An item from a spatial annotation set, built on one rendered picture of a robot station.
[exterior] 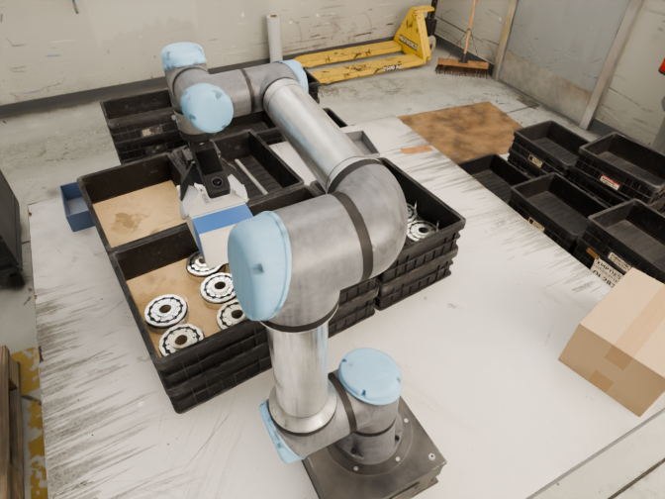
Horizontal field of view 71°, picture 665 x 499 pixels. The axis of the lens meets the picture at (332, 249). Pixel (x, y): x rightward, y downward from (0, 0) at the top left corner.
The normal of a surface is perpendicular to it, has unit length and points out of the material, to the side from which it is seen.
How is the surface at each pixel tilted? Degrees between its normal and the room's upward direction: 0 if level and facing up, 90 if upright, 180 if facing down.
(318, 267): 66
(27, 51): 90
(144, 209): 0
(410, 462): 3
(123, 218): 0
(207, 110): 89
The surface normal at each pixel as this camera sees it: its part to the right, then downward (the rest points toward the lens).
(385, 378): 0.10, -0.78
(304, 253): 0.33, -0.06
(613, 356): -0.75, 0.44
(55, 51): 0.46, 0.62
